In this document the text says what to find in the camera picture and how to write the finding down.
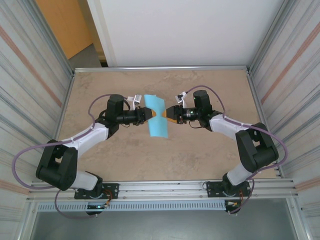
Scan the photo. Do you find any light blue paper sheet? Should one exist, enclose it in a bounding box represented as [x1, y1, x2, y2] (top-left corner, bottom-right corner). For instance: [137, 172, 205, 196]
[143, 94, 169, 139]

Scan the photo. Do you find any small circuit board green light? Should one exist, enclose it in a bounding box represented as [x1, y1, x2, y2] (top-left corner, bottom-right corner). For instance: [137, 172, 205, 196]
[86, 203, 108, 211]

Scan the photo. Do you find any orange wooden door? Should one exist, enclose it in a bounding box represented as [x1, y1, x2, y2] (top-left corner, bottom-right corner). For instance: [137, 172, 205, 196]
[34, 0, 104, 61]

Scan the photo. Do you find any aluminium crossbar of table frame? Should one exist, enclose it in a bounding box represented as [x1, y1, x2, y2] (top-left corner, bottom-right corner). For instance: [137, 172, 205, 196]
[73, 65, 251, 74]

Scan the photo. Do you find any long aluminium mounting rail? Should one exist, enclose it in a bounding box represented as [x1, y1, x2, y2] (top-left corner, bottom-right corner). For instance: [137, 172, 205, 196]
[28, 177, 300, 202]

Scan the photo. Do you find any aluminium table side rail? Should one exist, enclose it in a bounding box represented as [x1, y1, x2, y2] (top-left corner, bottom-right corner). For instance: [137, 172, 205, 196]
[44, 72, 76, 182]
[246, 71, 285, 179]

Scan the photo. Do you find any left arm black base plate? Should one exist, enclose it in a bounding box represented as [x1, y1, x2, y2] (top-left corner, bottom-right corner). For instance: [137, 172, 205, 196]
[74, 182, 120, 201]

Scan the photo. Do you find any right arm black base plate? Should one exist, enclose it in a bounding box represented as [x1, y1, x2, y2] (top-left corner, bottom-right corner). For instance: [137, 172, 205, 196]
[204, 180, 251, 200]

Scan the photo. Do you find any grey slotted cable duct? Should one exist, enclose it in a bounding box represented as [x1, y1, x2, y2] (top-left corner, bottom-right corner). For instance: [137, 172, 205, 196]
[36, 201, 227, 213]

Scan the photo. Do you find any white door frame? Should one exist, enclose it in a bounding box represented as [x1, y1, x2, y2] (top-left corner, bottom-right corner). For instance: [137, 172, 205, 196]
[86, 0, 118, 68]

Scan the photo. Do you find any aluminium frame corner post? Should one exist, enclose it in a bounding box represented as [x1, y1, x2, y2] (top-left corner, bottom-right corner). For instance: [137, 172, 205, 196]
[19, 0, 76, 76]
[248, 0, 301, 76]

